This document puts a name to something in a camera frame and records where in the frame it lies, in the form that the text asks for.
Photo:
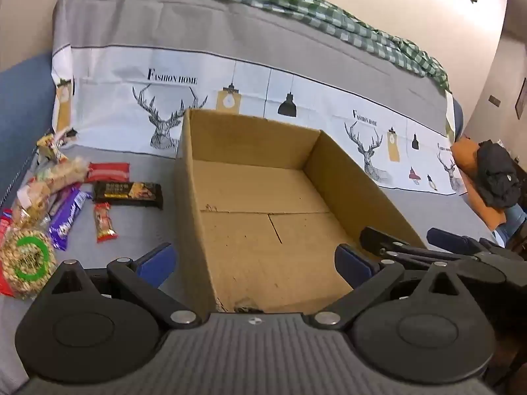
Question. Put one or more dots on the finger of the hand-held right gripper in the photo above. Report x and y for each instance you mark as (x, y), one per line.
(446, 238)
(378, 240)

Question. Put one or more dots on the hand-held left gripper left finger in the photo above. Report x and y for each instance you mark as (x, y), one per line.
(158, 263)

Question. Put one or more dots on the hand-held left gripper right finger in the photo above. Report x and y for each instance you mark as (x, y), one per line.
(354, 265)

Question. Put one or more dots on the small clear red-ended snack packet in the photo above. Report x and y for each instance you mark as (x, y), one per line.
(105, 222)

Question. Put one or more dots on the red snack packet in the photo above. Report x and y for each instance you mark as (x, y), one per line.
(109, 171)

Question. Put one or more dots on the cardboard box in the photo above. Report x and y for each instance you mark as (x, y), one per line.
(255, 197)

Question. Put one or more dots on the round peanut brittle packet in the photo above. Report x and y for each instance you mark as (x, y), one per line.
(29, 263)

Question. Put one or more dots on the clear nut bar packet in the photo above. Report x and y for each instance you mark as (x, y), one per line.
(57, 175)

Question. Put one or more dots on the yellow snack packet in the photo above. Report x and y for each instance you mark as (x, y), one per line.
(49, 148)

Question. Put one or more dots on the blue cloth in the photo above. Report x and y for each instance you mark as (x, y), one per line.
(512, 220)

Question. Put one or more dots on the orange chair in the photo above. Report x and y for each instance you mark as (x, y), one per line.
(467, 173)

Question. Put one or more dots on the black snack bar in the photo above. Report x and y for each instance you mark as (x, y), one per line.
(123, 193)

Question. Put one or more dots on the black bag on chair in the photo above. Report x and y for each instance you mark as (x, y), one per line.
(498, 177)

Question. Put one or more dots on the purple chocolate packet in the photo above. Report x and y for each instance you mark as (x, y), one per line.
(66, 222)

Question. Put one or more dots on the wall switch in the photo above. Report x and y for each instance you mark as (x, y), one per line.
(494, 101)

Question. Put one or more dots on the small wall frame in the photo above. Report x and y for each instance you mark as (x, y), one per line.
(521, 98)

